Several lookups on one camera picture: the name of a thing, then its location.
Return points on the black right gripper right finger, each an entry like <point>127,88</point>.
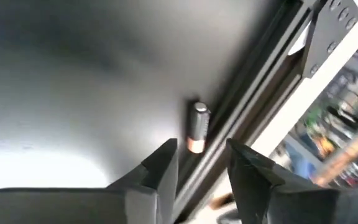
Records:
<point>259,193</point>

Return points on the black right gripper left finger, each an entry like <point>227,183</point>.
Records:
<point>154,186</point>

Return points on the black copper Duracell battery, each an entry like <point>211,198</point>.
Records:
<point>198,127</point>

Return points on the black table mat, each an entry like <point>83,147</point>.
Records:
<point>73,62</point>

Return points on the black table frame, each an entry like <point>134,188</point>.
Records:
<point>253,90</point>

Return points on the black corner bracket plate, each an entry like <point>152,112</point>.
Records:
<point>331,28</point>

